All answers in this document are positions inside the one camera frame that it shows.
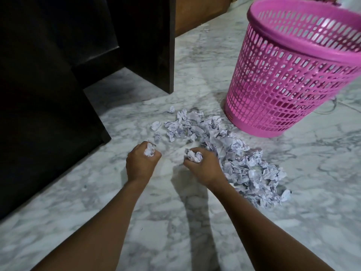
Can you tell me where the person's right forearm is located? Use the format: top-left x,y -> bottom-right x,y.
208,180 -> 328,271

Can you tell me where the pink plastic basket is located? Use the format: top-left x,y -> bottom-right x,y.
224,0 -> 361,139

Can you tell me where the pile of paper scraps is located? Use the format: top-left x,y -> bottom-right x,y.
151,105 -> 293,209

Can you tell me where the brown wooden room door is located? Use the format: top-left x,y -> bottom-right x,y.
174,0 -> 235,37

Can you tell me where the dark wooden cabinet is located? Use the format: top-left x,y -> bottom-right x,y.
0,0 -> 177,221

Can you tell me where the person's right hand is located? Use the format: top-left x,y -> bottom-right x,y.
183,147 -> 229,190

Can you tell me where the person's left hand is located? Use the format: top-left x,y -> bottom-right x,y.
125,141 -> 162,186

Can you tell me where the person's left forearm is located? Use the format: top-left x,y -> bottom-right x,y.
31,177 -> 154,271

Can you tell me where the dark wooden cabinet door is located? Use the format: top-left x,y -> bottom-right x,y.
0,0 -> 112,221

